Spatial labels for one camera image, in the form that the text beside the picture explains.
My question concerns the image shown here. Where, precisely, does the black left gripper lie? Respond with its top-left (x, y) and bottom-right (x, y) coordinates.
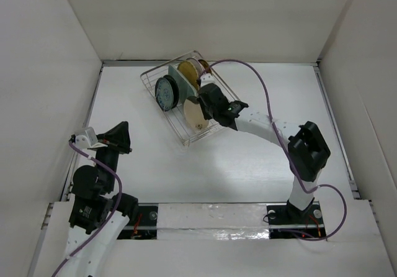
top-left (92, 120), bottom-right (133, 191)

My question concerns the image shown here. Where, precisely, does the beige plate with writing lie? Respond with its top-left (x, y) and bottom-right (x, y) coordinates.
top-left (183, 96), bottom-right (208, 131)

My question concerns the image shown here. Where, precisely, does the white plate red pattern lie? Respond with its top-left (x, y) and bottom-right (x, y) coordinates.
top-left (186, 57), bottom-right (205, 76)

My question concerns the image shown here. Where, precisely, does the glossy black plate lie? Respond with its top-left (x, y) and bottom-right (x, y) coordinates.
top-left (165, 75), bottom-right (180, 109)

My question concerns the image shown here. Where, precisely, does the yellow patterned plate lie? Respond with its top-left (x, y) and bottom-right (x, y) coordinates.
top-left (198, 59), bottom-right (209, 71)

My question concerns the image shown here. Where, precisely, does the woven bamboo round plate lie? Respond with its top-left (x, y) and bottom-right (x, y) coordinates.
top-left (177, 60), bottom-right (200, 90)

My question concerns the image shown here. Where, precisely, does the blue and white plate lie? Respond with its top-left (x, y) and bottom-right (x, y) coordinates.
top-left (155, 77), bottom-right (175, 112)

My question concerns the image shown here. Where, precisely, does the light green rectangular dish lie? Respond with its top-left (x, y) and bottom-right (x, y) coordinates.
top-left (168, 65), bottom-right (197, 104)

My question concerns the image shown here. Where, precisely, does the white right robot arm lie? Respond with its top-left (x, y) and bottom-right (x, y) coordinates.
top-left (198, 83), bottom-right (331, 223)

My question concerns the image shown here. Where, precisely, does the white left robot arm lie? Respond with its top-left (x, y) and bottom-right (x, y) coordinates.
top-left (53, 121), bottom-right (138, 276)

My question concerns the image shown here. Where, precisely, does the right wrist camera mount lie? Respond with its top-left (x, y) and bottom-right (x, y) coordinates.
top-left (197, 73), bottom-right (216, 88)

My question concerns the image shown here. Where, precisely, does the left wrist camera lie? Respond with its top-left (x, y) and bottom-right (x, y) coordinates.
top-left (71, 127), bottom-right (106, 150)

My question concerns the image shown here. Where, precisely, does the silver wire dish rack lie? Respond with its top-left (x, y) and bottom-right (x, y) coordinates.
top-left (140, 50), bottom-right (221, 146)

